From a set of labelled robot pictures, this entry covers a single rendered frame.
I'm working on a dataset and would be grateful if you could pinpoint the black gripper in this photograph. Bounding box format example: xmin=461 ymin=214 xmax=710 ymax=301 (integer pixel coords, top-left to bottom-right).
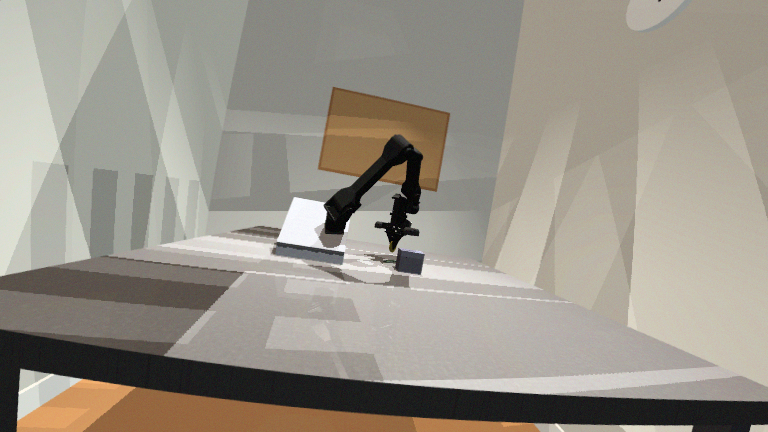
xmin=374 ymin=210 xmax=419 ymax=250

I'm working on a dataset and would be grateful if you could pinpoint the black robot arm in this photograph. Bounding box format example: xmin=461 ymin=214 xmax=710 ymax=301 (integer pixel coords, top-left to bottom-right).
xmin=323 ymin=134 xmax=423 ymax=235

